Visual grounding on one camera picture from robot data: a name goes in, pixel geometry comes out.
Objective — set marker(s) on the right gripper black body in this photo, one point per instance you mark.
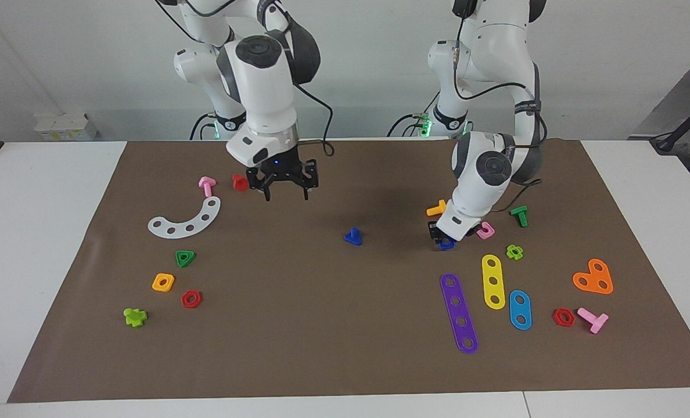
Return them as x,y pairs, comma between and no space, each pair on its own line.
281,171

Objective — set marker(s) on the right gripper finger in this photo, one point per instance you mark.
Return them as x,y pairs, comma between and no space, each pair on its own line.
255,181
310,174

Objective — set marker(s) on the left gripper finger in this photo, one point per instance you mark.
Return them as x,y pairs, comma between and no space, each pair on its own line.
473,230
433,230

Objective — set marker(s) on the blue square nut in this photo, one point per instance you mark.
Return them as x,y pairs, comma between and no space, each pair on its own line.
446,246

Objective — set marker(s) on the blue plastic bolt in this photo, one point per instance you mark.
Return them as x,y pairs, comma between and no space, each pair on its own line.
353,238

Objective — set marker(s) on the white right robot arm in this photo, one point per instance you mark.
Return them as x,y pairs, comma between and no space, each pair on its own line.
263,87

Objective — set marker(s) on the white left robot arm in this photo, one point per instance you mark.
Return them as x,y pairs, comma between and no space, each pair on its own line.
490,168

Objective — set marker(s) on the red plastic bolt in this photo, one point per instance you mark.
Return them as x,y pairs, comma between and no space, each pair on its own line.
239,183

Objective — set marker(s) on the pink square nut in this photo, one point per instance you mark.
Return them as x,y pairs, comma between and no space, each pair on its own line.
489,233

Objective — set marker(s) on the orange plastic bolt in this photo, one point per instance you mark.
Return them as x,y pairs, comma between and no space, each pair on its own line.
436,209

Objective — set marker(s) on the lime green flower nut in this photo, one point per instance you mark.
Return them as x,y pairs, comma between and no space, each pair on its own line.
510,251

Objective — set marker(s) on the yellow three-hole strip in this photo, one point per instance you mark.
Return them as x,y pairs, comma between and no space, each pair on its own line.
492,273

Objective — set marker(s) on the pink plastic bolt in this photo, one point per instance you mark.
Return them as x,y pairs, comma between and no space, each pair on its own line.
207,184
597,321

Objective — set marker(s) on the green plastic bolt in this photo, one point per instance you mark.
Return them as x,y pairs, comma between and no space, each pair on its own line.
521,216

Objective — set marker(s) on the white curved perforated strip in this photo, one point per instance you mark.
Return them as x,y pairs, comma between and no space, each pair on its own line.
197,223

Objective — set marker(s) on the purple four-hole strip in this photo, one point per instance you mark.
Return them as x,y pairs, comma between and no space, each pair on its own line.
458,312

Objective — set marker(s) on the blue two-hole strip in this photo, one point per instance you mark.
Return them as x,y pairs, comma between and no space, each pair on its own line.
520,310

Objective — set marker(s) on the green triangle nut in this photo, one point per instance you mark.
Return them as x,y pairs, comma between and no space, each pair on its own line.
190,255

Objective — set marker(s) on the orange heart-shaped plate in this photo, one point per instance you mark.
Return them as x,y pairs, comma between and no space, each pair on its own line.
593,280

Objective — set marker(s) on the red hexagon nut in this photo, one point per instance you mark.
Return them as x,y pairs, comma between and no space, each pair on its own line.
197,303
570,321

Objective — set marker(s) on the brown table mat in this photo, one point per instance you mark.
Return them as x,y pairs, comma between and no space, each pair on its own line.
322,319

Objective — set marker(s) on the orange square nut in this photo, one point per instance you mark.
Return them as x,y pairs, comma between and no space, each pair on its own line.
155,285

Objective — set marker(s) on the lime green cross bolt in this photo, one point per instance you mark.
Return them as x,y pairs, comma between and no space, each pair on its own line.
135,317

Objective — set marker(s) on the white background box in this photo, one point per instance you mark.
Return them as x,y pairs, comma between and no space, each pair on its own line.
66,125

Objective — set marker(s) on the black stand pole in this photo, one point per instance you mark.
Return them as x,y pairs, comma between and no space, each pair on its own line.
670,138

